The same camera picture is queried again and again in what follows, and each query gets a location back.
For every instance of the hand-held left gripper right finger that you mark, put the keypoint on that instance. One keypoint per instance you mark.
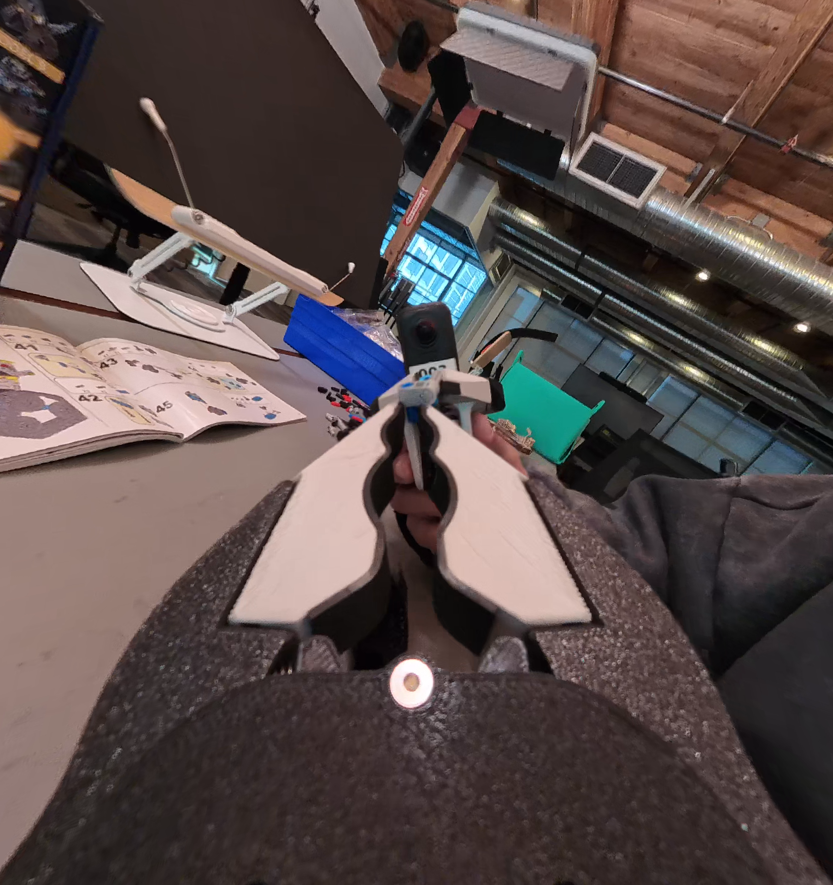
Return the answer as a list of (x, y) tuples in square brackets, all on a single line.
[(513, 546)]

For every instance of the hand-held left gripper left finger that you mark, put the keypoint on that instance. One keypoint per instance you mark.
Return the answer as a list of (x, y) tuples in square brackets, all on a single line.
[(306, 546)]

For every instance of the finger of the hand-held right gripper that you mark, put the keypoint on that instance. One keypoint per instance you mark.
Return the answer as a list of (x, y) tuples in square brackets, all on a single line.
[(396, 395), (468, 388)]

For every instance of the blue pin piece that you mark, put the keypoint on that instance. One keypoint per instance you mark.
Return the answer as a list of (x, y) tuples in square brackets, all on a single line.
[(409, 404)]

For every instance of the grey connector piece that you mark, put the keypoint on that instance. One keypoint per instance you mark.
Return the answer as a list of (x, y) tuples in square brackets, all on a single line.
[(423, 393)]

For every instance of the person's right forearm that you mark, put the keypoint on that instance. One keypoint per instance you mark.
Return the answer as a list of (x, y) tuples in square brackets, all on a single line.
[(700, 539)]

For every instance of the grey desk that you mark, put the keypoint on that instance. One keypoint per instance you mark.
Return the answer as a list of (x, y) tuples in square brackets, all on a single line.
[(78, 553)]

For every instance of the wooden top desk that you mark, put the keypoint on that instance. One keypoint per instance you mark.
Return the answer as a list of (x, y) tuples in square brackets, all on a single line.
[(147, 197)]

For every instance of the person's right hand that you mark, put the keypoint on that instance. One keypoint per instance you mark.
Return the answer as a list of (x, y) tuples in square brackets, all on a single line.
[(416, 508)]

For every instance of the wooden board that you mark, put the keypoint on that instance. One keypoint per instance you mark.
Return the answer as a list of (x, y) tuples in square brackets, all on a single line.
[(499, 346)]

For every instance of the pile of small building pieces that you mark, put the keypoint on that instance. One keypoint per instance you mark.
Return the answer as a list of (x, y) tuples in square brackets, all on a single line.
[(344, 408)]

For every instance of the bundle of clear plastic bags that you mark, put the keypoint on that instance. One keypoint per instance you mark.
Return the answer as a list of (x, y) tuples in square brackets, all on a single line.
[(371, 328)]

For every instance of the window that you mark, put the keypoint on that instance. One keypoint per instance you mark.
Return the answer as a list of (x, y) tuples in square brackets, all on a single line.
[(437, 269)]

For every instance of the twine bundle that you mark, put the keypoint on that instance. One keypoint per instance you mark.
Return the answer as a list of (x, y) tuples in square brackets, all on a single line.
[(513, 434)]

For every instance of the blue storage bin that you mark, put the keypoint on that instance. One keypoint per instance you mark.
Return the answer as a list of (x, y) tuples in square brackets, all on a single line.
[(333, 346)]

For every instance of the green felt bag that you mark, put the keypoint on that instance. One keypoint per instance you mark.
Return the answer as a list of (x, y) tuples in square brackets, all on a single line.
[(548, 408)]

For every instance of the white folding stand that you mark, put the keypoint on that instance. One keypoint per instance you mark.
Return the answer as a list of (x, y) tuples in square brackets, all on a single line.
[(202, 318)]

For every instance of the open instruction booklet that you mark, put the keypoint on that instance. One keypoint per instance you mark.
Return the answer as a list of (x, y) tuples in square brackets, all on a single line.
[(112, 408)]

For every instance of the white vent grille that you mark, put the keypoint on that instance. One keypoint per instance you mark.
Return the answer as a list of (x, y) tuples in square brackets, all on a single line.
[(617, 169)]

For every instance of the black partition panel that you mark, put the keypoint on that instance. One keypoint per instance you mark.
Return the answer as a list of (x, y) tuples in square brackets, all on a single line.
[(250, 124)]

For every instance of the black round pendant lamp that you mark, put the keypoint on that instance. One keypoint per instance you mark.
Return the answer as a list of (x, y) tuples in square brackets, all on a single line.
[(413, 45)]

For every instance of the white ceiling heater unit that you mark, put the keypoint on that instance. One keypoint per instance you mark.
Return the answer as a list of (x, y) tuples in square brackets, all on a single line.
[(527, 62)]

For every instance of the dark blue toy box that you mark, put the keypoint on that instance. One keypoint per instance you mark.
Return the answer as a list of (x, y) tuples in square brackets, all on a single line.
[(15, 207)]

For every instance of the wooden post with red label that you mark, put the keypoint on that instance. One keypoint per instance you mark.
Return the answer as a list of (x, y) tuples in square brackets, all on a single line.
[(430, 187)]

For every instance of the silver air duct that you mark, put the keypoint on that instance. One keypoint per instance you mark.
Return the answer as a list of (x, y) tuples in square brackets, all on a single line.
[(734, 249)]

